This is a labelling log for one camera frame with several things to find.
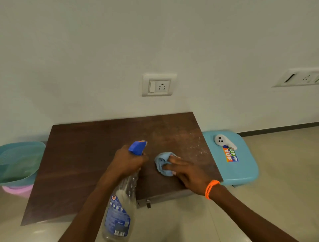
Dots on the person's left hand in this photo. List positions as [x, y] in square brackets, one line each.
[122, 164]

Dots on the person's right hand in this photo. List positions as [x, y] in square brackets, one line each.
[192, 177]

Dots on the blue cloth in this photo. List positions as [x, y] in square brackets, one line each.
[160, 160]

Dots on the dark wooden cabinet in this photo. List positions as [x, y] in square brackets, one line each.
[87, 154]

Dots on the blue-topped spray bottle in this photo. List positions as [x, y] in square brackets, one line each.
[117, 219]

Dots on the person's left forearm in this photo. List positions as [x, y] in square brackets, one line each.
[84, 219]

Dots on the person's right forearm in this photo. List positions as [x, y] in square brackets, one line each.
[249, 219]

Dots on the colourful stool sticker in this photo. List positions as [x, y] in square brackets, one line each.
[230, 154]

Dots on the white handheld controller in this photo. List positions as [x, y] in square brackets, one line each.
[220, 140]

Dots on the light blue plastic stool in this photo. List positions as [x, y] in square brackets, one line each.
[239, 172]

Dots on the black skirting board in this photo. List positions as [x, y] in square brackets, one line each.
[274, 129]

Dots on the teal plastic basket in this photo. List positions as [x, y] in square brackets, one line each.
[20, 162]

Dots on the pink plastic bin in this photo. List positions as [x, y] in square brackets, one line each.
[20, 192]

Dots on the wide white wall socket plate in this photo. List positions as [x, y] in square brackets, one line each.
[299, 77]

